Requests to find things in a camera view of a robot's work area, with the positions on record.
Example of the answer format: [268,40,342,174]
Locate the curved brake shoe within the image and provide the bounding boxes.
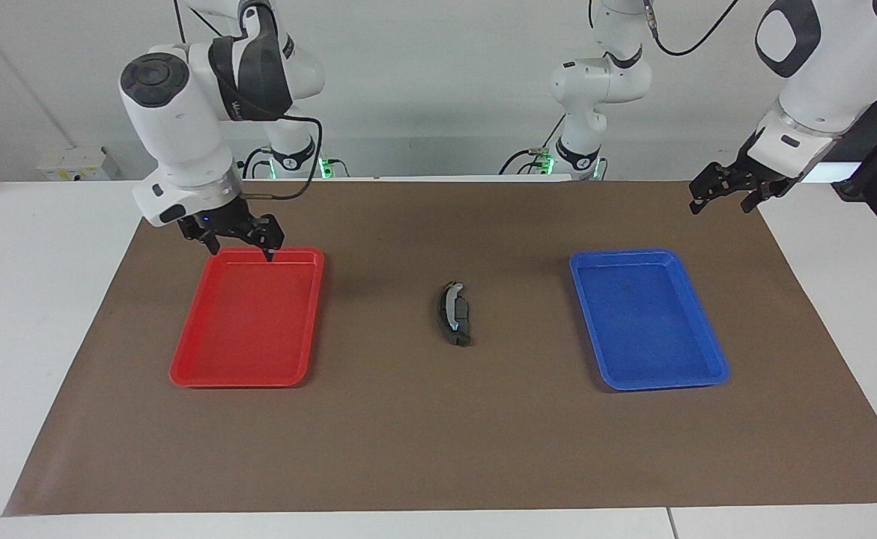
[434,280,466,339]

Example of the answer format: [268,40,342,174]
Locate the dark brake pad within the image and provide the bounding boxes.
[444,295,475,348]

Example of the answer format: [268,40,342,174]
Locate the red plastic tray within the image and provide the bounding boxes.
[169,246,327,389]

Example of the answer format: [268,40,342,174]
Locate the blue plastic tray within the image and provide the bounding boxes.
[568,249,731,392]

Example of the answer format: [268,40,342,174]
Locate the brown table mat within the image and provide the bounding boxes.
[2,179,877,518]

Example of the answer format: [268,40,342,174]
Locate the black base cable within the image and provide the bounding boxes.
[499,112,568,177]
[240,145,276,181]

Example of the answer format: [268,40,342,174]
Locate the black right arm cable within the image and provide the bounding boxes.
[237,111,325,201]

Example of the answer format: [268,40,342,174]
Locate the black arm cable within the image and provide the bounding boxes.
[237,111,325,201]
[642,0,740,58]

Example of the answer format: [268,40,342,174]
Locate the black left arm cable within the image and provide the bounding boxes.
[642,0,740,58]

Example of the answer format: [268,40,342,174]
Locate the white wall socket box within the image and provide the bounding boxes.
[37,145,115,182]

